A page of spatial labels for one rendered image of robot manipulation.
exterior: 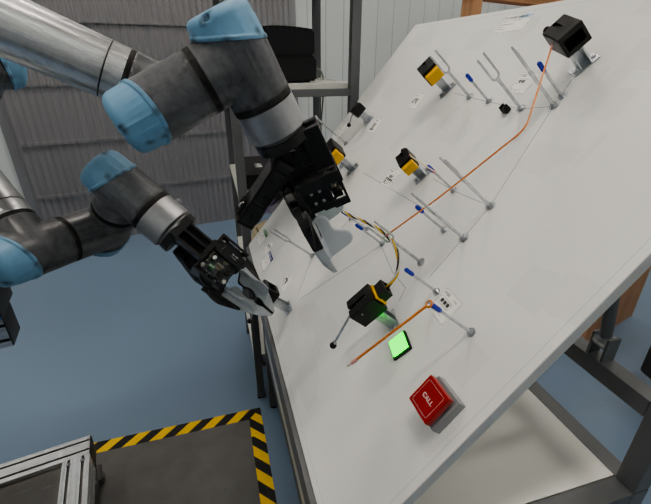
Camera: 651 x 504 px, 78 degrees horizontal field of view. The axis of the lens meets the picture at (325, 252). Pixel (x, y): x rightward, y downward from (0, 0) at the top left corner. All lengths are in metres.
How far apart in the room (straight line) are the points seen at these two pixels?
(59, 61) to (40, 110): 3.49
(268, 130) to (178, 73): 0.11
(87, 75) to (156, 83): 0.15
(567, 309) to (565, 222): 0.14
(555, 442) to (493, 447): 0.14
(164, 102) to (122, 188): 0.23
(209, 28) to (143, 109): 0.11
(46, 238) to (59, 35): 0.27
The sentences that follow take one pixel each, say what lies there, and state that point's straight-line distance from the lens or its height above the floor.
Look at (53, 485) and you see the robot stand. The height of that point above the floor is 0.21.
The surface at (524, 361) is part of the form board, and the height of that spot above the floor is 1.18.
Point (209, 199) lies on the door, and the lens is 4.29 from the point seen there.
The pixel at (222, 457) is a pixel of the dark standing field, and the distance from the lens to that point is 1.98.
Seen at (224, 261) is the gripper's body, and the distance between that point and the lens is 0.64.
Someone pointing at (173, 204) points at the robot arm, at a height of 1.33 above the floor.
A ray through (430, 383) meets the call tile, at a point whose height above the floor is 1.12.
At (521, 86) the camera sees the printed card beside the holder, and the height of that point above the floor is 1.49.
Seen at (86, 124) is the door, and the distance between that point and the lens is 4.08.
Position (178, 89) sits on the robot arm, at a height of 1.51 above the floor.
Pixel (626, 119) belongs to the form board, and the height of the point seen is 1.46.
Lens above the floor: 1.54
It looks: 26 degrees down
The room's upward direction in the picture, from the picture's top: straight up
